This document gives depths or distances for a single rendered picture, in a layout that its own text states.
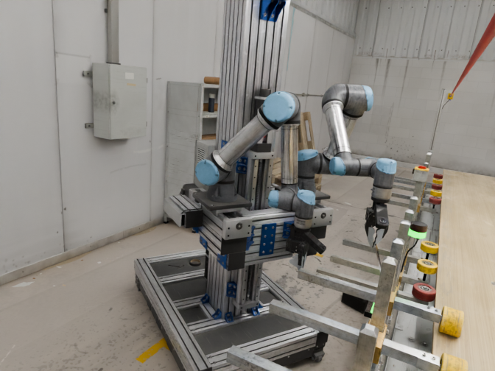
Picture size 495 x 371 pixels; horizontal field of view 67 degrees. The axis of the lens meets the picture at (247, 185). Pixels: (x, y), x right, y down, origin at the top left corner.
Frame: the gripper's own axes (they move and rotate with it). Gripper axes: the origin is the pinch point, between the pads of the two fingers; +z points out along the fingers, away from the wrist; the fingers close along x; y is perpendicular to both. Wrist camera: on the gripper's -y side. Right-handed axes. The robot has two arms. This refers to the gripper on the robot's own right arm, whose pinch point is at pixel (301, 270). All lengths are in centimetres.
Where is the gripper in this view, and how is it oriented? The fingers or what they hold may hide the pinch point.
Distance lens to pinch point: 169.1
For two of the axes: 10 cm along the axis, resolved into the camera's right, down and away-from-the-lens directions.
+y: -8.8, -1.9, 4.3
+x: -4.6, 2.0, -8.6
